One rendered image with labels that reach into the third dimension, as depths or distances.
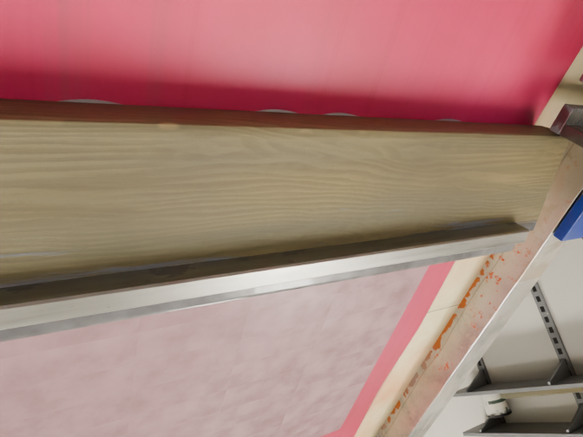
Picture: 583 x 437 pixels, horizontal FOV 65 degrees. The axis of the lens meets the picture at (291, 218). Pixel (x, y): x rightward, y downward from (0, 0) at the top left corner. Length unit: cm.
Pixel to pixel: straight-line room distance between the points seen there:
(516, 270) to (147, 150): 36
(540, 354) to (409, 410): 205
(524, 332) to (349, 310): 228
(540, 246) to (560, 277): 203
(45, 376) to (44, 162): 16
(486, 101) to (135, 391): 31
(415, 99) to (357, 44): 6
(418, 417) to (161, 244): 46
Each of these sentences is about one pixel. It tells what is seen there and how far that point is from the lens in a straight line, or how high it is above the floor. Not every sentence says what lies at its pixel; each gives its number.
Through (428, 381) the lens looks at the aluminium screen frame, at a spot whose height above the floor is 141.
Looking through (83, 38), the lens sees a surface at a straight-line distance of 20.
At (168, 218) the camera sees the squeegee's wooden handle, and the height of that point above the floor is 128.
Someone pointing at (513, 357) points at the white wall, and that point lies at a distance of 273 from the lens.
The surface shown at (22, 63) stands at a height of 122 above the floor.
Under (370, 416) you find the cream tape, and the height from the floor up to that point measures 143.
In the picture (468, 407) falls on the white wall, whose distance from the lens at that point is 302.
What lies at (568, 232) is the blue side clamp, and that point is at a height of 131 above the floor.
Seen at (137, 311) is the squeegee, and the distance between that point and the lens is 23.
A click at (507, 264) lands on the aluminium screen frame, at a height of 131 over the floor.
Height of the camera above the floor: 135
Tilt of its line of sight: 17 degrees down
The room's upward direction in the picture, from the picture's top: 165 degrees clockwise
